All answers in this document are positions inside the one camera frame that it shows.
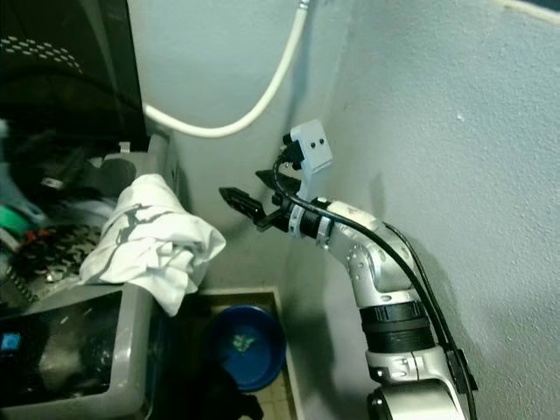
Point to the white shirt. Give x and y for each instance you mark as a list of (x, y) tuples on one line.
[(149, 245)]

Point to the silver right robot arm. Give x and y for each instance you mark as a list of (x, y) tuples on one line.
[(385, 271)]

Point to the grey top-load washing machine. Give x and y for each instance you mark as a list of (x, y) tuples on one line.
[(105, 350)]

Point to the black washing machine lid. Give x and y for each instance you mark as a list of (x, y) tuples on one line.
[(70, 35)]

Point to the blue plastic basin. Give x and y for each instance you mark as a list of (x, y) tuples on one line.
[(267, 367)]

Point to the black white patterned garment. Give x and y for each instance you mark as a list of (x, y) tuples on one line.
[(52, 254)]

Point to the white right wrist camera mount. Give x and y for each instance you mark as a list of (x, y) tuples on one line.
[(313, 147)]

